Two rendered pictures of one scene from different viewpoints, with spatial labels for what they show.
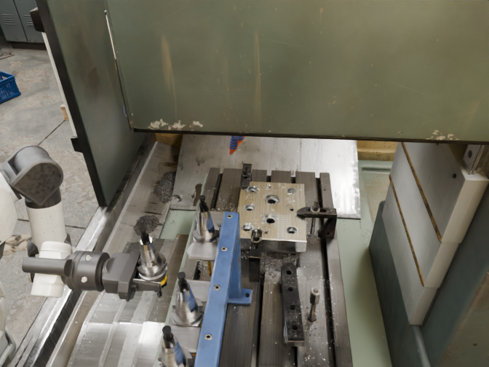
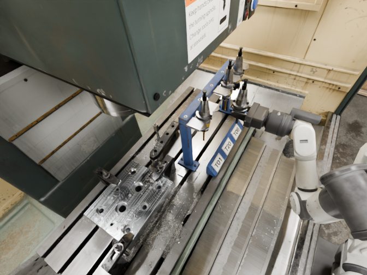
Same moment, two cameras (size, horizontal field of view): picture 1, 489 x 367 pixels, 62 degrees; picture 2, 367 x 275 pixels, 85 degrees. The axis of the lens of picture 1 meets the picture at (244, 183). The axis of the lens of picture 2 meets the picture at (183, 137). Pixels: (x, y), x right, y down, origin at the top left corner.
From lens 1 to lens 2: 1.26 m
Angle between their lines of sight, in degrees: 88
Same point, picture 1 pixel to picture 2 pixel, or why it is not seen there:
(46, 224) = not seen: hidden behind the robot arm
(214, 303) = (215, 80)
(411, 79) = not seen: outside the picture
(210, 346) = (223, 69)
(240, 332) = (195, 145)
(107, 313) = (266, 221)
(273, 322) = (177, 143)
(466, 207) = not seen: hidden behind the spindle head
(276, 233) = (143, 172)
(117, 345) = (259, 192)
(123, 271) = (256, 107)
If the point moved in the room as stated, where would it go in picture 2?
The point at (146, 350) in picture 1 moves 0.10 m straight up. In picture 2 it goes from (242, 180) to (245, 171)
